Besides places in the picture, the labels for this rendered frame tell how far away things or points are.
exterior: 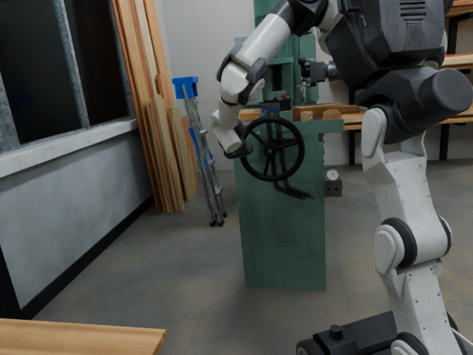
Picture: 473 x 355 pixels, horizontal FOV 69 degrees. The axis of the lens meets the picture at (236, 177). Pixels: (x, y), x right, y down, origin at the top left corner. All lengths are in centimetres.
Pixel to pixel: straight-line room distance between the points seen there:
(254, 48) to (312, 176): 86
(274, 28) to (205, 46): 327
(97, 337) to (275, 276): 115
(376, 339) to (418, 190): 58
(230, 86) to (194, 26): 335
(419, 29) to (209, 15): 342
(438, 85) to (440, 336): 70
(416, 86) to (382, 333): 88
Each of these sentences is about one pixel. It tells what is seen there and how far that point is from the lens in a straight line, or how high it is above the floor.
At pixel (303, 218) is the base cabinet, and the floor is 42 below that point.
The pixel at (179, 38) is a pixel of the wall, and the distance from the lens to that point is 437.
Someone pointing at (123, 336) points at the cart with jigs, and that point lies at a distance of 99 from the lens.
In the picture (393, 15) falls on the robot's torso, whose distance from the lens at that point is 104.
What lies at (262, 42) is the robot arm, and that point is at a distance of 101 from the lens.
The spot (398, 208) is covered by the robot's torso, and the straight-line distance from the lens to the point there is 108.
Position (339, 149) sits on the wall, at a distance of 429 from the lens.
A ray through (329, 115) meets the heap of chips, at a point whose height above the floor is 92.
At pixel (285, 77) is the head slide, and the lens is 187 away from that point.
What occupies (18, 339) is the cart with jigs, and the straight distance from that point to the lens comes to 113.
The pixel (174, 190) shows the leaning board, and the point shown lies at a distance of 313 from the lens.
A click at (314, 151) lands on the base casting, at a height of 75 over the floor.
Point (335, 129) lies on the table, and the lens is 164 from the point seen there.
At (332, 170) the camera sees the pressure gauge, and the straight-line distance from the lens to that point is 162.
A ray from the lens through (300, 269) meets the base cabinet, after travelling 190.
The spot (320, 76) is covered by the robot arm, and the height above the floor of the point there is 109.
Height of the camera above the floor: 112
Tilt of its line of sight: 16 degrees down
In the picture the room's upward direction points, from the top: 6 degrees counter-clockwise
